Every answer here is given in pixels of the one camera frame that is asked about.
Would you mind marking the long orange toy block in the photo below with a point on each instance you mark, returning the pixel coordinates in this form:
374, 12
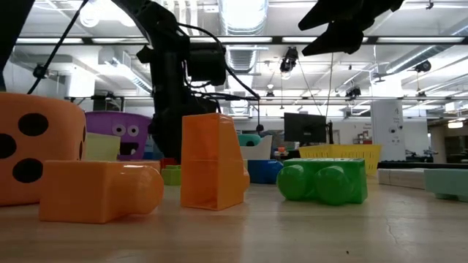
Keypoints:
80, 193

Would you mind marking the orange foam dice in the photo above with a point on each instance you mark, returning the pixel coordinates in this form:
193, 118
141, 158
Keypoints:
58, 142

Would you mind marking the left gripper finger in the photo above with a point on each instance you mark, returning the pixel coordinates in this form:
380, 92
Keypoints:
170, 142

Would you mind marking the teal toy block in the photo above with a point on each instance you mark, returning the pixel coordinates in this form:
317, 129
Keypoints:
446, 182

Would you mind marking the purple monster face bucket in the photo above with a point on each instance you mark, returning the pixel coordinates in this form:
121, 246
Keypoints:
109, 122

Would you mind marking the lime green toy block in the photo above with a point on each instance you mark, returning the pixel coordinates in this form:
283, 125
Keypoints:
172, 176

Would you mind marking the black ceiling spotlight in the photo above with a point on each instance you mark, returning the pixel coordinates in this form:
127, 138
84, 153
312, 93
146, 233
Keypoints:
423, 65
290, 58
39, 71
353, 91

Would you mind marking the yellow plastic basket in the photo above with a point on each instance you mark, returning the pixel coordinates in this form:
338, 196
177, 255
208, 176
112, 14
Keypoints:
340, 151

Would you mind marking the blue toy block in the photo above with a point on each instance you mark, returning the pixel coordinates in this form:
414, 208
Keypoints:
263, 171

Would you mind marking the white plastic bin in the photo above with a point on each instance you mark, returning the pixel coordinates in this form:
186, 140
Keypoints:
261, 151

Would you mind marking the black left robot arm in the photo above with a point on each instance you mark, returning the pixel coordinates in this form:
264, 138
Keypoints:
157, 22

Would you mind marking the short orange toy block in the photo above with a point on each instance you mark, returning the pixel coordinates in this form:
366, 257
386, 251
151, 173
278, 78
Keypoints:
204, 146

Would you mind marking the silver ventilation duct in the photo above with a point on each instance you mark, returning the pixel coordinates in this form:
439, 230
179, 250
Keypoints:
241, 18

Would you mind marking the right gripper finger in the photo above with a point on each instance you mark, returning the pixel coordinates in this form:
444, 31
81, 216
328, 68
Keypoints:
314, 20
340, 38

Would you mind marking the black computer monitor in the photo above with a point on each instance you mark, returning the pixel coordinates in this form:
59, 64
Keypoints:
303, 128

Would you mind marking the small red toy block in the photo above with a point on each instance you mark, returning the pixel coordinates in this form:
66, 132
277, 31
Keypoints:
165, 163
174, 162

